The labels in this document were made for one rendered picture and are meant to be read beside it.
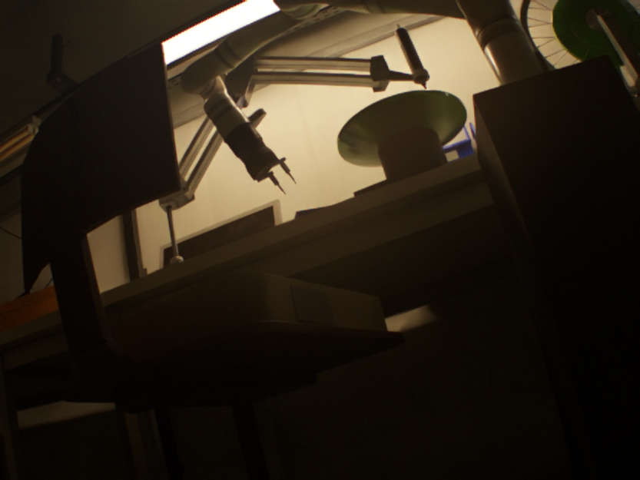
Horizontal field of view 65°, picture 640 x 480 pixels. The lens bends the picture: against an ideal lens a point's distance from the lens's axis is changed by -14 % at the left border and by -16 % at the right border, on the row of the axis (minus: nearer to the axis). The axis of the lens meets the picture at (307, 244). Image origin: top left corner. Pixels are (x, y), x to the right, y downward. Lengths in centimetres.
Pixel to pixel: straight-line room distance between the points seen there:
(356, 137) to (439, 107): 20
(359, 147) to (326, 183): 107
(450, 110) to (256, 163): 45
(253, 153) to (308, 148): 114
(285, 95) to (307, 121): 19
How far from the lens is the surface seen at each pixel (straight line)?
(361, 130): 125
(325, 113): 249
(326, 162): 239
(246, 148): 132
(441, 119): 129
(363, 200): 123
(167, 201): 149
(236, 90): 160
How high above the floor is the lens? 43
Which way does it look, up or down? 20 degrees up
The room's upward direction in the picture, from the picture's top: 14 degrees counter-clockwise
